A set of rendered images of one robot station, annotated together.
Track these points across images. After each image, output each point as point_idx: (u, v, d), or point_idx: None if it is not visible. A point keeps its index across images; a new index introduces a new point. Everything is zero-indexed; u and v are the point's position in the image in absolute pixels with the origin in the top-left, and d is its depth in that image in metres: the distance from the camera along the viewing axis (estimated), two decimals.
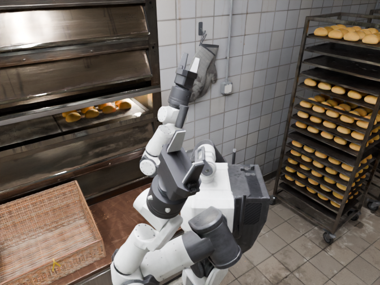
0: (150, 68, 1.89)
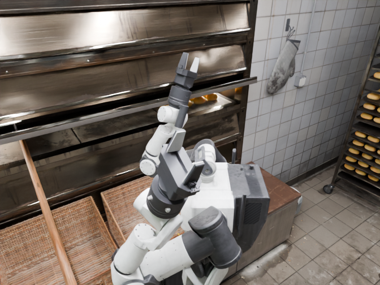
0: (244, 61, 2.04)
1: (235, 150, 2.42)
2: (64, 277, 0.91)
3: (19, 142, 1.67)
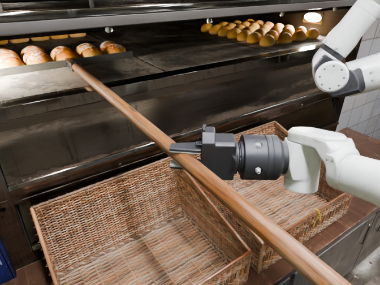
0: None
1: (335, 109, 1.84)
2: (313, 276, 0.33)
3: (71, 69, 1.09)
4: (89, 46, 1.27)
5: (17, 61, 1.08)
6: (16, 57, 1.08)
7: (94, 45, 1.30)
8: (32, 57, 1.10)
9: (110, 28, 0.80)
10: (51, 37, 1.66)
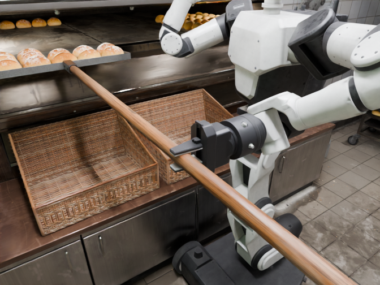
0: None
1: None
2: (319, 277, 0.33)
3: (69, 71, 1.09)
4: (86, 48, 1.26)
5: (14, 64, 1.07)
6: (13, 60, 1.07)
7: (91, 47, 1.29)
8: (29, 59, 1.09)
9: (57, 11, 1.24)
10: (32, 25, 2.11)
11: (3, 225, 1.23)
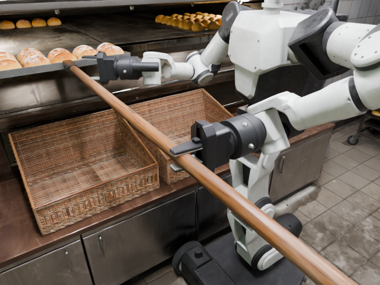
0: None
1: None
2: (319, 277, 0.33)
3: (69, 71, 1.09)
4: (86, 48, 1.26)
5: (14, 64, 1.07)
6: (13, 60, 1.07)
7: (91, 47, 1.29)
8: (29, 59, 1.09)
9: (57, 11, 1.24)
10: (32, 25, 2.11)
11: (3, 225, 1.23)
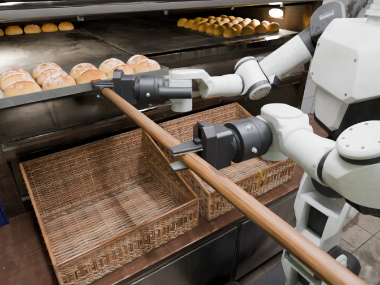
0: None
1: (296, 95, 2.06)
2: None
3: (100, 95, 0.87)
4: (116, 63, 1.04)
5: (33, 86, 0.84)
6: (30, 81, 0.85)
7: (121, 61, 1.07)
8: (50, 80, 0.87)
9: (81, 17, 1.02)
10: (42, 30, 1.88)
11: (14, 279, 1.00)
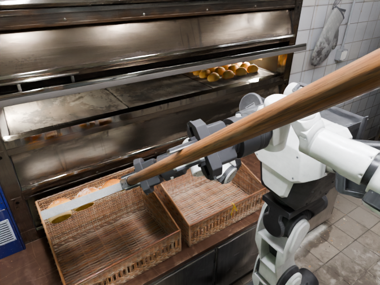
0: (292, 29, 1.94)
1: None
2: None
3: (126, 184, 0.93)
4: None
5: (66, 201, 1.13)
6: (65, 198, 1.14)
7: None
8: (81, 192, 1.11)
9: None
10: None
11: None
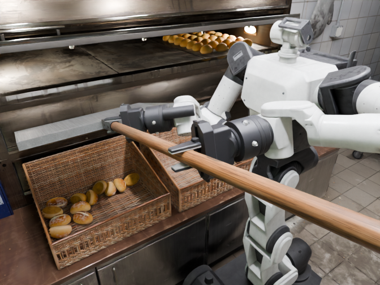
0: None
1: None
2: None
3: (109, 129, 0.91)
4: (115, 188, 1.58)
5: None
6: None
7: (113, 193, 1.56)
8: (63, 202, 1.47)
9: (72, 46, 1.26)
10: None
11: (18, 257, 1.25)
